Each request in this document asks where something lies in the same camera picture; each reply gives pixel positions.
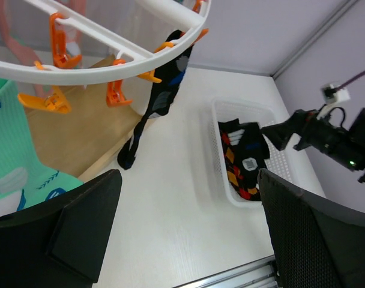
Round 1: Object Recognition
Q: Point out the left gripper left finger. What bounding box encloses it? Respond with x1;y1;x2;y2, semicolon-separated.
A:
0;169;122;287

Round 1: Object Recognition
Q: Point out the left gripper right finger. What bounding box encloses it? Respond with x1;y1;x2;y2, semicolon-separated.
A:
258;169;365;287

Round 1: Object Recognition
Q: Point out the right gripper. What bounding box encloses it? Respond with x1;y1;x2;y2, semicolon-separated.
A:
260;109;358;171

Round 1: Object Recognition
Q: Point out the black patterned sock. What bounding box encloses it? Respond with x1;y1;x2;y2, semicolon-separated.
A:
117;45;194;170
218;118;270;182

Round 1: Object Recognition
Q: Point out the mint green sock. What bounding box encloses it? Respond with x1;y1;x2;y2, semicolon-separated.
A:
0;79;82;217

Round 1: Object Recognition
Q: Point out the white round clip hanger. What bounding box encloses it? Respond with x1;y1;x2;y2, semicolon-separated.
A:
0;0;213;115

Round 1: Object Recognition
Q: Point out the pink sock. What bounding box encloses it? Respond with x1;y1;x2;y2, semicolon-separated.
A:
0;0;51;97

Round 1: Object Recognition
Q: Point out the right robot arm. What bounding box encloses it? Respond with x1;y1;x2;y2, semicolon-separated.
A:
261;107;365;183

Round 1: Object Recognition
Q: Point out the white plastic basket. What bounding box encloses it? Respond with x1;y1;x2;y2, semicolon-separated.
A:
211;98;300;208

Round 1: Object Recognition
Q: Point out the argyle orange black sock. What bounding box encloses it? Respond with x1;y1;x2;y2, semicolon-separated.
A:
220;131;261;202

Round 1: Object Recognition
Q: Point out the aluminium rail base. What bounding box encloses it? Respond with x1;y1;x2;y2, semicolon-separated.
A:
178;255;280;287

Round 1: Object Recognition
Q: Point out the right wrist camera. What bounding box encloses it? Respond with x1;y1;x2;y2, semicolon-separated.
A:
321;83;351;105

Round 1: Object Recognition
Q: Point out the wooden hanger stand frame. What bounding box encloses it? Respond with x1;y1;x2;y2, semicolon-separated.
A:
25;83;140;182

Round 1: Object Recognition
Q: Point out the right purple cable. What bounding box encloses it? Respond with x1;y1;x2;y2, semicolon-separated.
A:
338;68;365;89

